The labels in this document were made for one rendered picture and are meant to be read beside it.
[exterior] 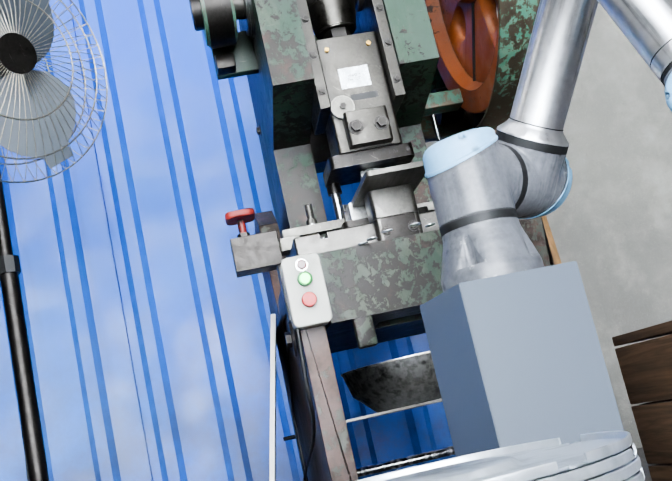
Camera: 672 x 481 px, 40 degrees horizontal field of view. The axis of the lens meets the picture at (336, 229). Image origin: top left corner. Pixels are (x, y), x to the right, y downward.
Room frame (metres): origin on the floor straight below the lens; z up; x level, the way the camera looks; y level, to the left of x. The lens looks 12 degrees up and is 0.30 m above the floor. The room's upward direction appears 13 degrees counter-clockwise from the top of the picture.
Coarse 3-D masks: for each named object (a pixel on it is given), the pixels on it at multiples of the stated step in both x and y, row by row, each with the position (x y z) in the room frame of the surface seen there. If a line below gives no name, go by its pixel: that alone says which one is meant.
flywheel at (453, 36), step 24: (432, 0) 2.43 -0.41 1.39; (456, 0) 2.19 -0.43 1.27; (480, 0) 2.13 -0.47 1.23; (432, 24) 2.44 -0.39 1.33; (456, 24) 2.36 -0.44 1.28; (480, 24) 2.17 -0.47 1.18; (456, 48) 2.39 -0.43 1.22; (480, 48) 2.21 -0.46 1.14; (456, 72) 2.38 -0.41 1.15; (480, 72) 2.26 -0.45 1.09; (480, 96) 2.20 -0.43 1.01
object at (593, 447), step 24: (600, 432) 0.76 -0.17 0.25; (624, 432) 0.71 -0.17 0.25; (480, 456) 0.85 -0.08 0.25; (504, 456) 0.73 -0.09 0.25; (528, 456) 0.76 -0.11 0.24; (552, 456) 0.71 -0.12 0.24; (576, 456) 0.66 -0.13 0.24; (600, 456) 0.61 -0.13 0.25; (360, 480) 0.85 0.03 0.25; (384, 480) 0.85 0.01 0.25; (408, 480) 0.71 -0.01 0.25; (432, 480) 0.66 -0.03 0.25; (456, 480) 0.66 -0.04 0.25; (480, 480) 0.58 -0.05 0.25; (504, 480) 0.58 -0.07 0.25; (528, 480) 0.58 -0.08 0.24
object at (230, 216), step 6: (234, 210) 1.79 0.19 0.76; (240, 210) 1.79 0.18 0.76; (246, 210) 1.79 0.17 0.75; (252, 210) 1.80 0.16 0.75; (228, 216) 1.79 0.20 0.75; (234, 216) 1.79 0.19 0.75; (240, 216) 1.79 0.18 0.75; (246, 216) 1.80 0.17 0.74; (252, 216) 1.81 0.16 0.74; (228, 222) 1.82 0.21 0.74; (234, 222) 1.83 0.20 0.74; (240, 222) 1.82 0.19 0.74; (246, 222) 1.85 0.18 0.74; (240, 228) 1.82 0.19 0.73
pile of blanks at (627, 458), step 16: (592, 464) 0.60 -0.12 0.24; (608, 464) 0.61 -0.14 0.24; (624, 464) 0.64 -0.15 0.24; (640, 464) 0.67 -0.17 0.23; (544, 480) 0.58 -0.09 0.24; (560, 480) 0.59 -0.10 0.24; (576, 480) 0.59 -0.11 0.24; (592, 480) 0.60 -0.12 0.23; (608, 480) 0.61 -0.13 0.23; (624, 480) 0.69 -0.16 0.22; (640, 480) 0.65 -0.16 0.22
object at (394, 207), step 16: (368, 176) 1.80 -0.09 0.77; (384, 176) 1.82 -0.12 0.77; (400, 176) 1.85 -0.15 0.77; (416, 176) 1.88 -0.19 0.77; (368, 192) 1.92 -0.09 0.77; (384, 192) 1.92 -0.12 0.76; (400, 192) 1.93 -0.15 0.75; (368, 208) 1.95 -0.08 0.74; (384, 208) 1.92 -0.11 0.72; (400, 208) 1.92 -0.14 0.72; (416, 208) 1.93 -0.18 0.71; (384, 224) 1.92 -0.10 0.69; (400, 224) 1.92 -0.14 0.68
